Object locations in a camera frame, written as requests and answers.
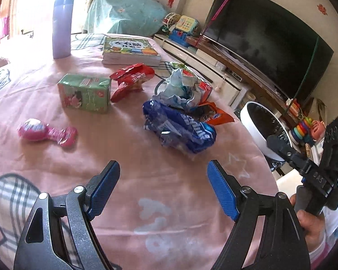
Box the green tissue pack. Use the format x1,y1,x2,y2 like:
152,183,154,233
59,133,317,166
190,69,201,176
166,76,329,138
57,74,112,114

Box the white round trash bin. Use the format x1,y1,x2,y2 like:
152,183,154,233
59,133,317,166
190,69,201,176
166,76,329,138
239,101,295,162

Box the blue toy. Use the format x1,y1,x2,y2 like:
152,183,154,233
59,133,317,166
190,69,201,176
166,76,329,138
168,29,190,45

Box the orange snack wrapper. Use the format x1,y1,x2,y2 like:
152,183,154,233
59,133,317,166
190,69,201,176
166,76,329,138
196,102,235,126

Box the colourful toy phone cube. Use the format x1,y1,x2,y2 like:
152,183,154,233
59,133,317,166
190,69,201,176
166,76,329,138
175,15,200,34

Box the pink printed tablecloth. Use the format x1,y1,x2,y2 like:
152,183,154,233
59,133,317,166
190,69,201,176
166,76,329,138
0,32,279,270

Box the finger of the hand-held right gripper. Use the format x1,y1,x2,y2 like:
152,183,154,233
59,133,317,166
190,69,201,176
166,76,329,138
267,134,317,175

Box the person's right hand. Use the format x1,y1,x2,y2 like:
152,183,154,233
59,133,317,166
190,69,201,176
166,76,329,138
290,195,326,252

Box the green children's book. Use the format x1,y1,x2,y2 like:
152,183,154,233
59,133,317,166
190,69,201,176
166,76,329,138
102,36,162,67

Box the pink hoop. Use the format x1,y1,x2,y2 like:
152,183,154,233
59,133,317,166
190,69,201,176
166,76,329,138
203,0,238,34

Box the blue plastic wrapper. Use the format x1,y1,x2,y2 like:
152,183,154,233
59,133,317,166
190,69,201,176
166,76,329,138
142,99,217,154

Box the pink toy rattle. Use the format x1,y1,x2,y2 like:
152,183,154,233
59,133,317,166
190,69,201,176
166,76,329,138
17,117,78,147

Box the white stool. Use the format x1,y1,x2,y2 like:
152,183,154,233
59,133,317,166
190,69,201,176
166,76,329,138
276,173,303,203

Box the white cage ball toy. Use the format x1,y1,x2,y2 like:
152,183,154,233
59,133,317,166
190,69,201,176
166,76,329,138
162,12,181,31

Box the black flat television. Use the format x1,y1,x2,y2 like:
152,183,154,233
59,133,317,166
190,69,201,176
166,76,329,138
201,0,334,108

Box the light blue wrapper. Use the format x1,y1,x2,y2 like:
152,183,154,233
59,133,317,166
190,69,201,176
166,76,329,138
153,68,200,110

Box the white television cabinet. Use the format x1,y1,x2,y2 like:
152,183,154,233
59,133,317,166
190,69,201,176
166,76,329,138
153,34,250,110

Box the person's right forearm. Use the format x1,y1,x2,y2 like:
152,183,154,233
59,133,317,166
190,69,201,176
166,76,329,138
308,239,331,269

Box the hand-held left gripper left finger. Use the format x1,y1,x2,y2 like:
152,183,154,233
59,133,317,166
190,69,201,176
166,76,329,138
14,160,121,270

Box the pink plastic toy basket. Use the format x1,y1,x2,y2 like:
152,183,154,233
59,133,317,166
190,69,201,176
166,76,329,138
312,120,328,142

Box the silver set-top box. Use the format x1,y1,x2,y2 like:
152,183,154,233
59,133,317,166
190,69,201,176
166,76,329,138
225,70,245,83

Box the small red carton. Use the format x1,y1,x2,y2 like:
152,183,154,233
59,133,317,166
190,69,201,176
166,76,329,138
198,81,213,103

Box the purple tumbler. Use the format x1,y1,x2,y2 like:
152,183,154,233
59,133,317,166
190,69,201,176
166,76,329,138
52,0,73,59

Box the red snack wrapper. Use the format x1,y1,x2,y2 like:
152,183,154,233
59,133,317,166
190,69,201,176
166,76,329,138
109,63,155,103

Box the red toy register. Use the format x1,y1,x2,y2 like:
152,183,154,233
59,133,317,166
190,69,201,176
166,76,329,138
286,99,301,116

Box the teal cloth covered chair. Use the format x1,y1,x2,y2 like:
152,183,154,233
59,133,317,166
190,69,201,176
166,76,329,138
83,0,168,37

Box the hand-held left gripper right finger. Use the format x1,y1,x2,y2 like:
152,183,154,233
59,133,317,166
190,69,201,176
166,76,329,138
207,160,311,270

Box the green snack wrapper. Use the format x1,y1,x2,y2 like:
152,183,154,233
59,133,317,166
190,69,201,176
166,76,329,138
169,61,198,78

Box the rainbow ring stacking toy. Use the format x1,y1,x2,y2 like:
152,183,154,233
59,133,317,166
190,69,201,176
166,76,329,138
291,117,314,144

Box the brown marble shelf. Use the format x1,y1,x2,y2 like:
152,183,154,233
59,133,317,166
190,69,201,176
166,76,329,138
196,36,300,126

